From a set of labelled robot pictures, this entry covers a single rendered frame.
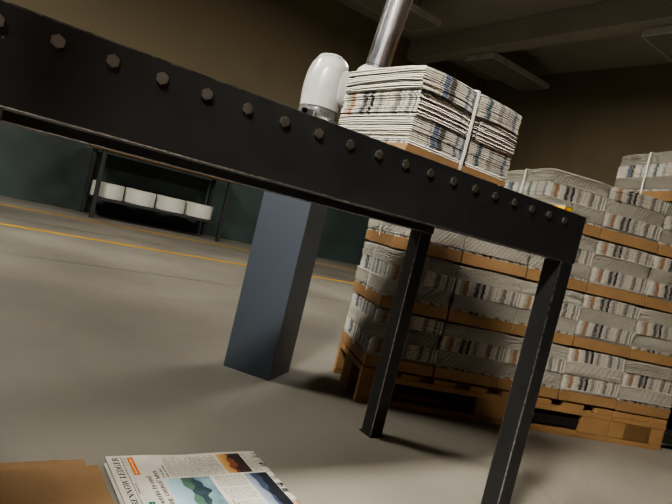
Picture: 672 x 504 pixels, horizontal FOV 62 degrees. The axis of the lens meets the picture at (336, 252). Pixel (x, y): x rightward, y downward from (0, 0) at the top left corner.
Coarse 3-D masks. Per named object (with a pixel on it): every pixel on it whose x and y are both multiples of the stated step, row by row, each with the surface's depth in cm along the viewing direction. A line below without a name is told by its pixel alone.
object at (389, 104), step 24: (360, 72) 142; (384, 72) 134; (408, 72) 127; (432, 72) 124; (360, 96) 140; (384, 96) 134; (408, 96) 126; (432, 96) 126; (456, 96) 130; (360, 120) 139; (384, 120) 132; (408, 120) 125; (432, 120) 127; (456, 120) 132; (432, 144) 129
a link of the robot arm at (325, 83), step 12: (324, 60) 211; (336, 60) 211; (312, 72) 212; (324, 72) 210; (336, 72) 211; (348, 72) 215; (312, 84) 211; (324, 84) 210; (336, 84) 211; (312, 96) 211; (324, 96) 210; (336, 96) 213; (336, 108) 215
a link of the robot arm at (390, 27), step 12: (396, 0) 214; (408, 0) 215; (384, 12) 217; (396, 12) 215; (408, 12) 219; (384, 24) 217; (396, 24) 216; (384, 36) 217; (396, 36) 218; (372, 48) 220; (384, 48) 218; (396, 48) 222; (372, 60) 220; (384, 60) 219
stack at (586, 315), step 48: (432, 240) 212; (480, 240) 217; (384, 288) 210; (432, 288) 214; (480, 288) 218; (528, 288) 224; (624, 288) 235; (384, 336) 212; (432, 336) 217; (480, 336) 221; (624, 336) 236; (432, 384) 218; (576, 384) 234; (576, 432) 236
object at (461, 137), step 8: (472, 96) 133; (480, 96) 136; (472, 104) 134; (480, 104) 136; (464, 112) 133; (472, 112) 134; (480, 112) 136; (464, 120) 133; (464, 128) 134; (472, 128) 135; (464, 136) 135; (472, 136) 136; (456, 144) 134; (464, 144) 135; (456, 152) 135; (456, 160) 135; (464, 160) 137
